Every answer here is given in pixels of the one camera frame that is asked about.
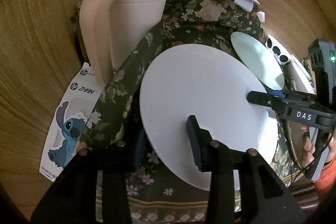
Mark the pale green plate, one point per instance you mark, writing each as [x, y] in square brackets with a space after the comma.
[258, 59]

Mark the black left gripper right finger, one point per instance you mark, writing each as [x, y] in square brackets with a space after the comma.
[211, 156]

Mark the white black-spotted bowl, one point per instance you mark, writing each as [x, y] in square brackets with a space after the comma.
[298, 77]

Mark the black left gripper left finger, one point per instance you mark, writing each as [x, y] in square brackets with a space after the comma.
[140, 149]

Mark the large white plate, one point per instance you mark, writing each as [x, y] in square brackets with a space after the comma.
[194, 79]

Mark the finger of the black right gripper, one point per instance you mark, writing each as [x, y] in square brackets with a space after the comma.
[289, 94]
[277, 103]

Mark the Stitch cartoon HP box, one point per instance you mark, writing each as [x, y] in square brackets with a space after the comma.
[68, 122]

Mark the dark floral tablecloth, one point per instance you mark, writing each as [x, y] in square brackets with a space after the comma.
[155, 194]

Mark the right hand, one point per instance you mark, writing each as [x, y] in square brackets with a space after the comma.
[308, 148]

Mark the beige water jug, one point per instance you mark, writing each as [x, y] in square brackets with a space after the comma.
[112, 28]

